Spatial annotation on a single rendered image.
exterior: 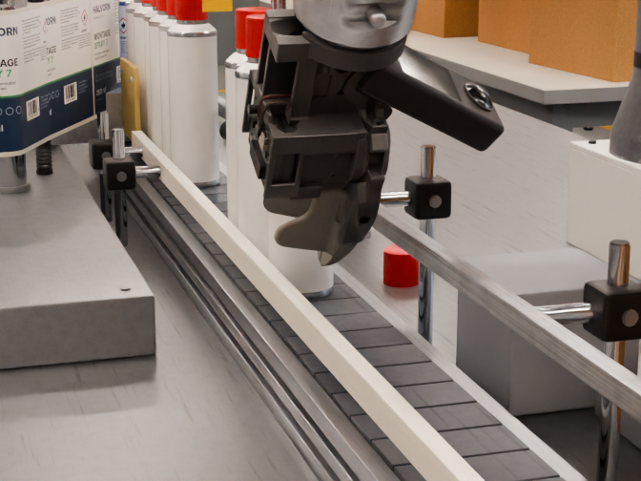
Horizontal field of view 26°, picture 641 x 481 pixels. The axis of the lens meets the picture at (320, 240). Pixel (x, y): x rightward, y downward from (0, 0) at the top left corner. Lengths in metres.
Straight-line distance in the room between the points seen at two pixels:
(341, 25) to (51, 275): 0.42
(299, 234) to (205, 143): 0.51
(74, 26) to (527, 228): 0.55
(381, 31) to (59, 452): 0.34
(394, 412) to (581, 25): 2.35
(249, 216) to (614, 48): 1.89
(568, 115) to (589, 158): 1.52
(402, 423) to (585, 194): 0.69
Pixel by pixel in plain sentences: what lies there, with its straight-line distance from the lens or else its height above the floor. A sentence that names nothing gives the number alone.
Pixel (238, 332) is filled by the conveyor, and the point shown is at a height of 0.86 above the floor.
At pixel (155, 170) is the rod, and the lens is 1.41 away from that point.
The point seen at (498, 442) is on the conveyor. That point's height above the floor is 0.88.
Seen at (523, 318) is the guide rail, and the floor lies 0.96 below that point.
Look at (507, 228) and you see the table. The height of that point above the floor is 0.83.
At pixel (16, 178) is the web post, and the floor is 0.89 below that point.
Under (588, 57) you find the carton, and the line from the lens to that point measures 3.04.
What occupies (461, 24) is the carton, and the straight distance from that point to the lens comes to 3.75.
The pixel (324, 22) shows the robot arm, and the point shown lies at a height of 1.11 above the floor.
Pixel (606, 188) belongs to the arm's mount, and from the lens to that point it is 1.37.
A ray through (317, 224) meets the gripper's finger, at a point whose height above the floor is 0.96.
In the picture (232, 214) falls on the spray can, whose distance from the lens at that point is 1.21.
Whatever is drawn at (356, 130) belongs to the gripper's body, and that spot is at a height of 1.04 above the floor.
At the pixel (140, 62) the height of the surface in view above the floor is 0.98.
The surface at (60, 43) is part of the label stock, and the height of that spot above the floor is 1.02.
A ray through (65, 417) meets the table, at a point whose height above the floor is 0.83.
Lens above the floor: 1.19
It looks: 15 degrees down
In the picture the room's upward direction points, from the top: straight up
